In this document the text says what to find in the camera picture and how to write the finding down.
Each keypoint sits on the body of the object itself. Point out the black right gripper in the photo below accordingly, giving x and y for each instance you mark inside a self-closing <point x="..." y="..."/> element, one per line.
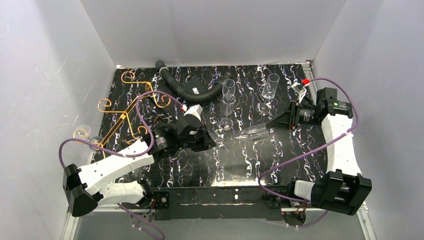
<point x="293" y="116"/>

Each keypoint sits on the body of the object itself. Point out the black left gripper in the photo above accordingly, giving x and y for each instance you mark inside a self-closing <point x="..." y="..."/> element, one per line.
<point x="200" y="139"/>

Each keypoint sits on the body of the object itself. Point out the tall clear flute front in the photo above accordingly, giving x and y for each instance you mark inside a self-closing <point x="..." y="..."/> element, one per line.
<point x="227" y="107"/>

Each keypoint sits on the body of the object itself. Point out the tall clear flute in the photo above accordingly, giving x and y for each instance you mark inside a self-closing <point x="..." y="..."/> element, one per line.
<point x="227" y="107"/>
<point x="228" y="87"/>

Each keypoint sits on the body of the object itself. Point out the clear tumbler glass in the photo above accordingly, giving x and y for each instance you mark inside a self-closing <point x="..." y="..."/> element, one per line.
<point x="268" y="93"/>

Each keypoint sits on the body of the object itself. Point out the clear stemmed wine glass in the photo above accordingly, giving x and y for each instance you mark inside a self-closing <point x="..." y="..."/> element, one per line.
<point x="83" y="132"/>

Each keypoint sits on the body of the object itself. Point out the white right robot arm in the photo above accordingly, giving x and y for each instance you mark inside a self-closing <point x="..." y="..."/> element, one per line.
<point x="342" y="189"/>

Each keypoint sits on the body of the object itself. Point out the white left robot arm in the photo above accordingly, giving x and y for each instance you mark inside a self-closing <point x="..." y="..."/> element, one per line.
<point x="89" y="186"/>

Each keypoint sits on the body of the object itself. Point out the black marble rack base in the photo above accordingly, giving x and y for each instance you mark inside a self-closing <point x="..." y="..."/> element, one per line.
<point x="124" y="117"/>

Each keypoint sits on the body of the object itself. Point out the black box with label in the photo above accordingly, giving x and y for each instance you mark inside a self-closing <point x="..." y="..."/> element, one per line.
<point x="194" y="86"/>

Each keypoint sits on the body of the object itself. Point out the tall clear flute rear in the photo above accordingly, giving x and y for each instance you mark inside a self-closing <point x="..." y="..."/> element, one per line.
<point x="228" y="87"/>

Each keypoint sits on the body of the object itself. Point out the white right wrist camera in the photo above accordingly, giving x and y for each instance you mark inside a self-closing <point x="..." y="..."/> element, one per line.
<point x="300" y="89"/>

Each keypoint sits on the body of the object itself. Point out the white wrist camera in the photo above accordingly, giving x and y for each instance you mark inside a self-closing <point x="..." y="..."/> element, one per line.
<point x="300" y="89"/>
<point x="193" y="115"/>

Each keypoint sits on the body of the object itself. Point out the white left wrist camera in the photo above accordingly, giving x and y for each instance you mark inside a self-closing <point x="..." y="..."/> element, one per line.
<point x="193" y="115"/>

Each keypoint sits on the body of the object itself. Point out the black front mounting rail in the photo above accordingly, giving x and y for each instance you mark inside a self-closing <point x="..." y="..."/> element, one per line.
<point x="231" y="202"/>

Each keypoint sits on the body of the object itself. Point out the gold wire glass rack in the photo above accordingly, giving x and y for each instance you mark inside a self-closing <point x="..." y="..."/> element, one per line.
<point x="128" y="84"/>

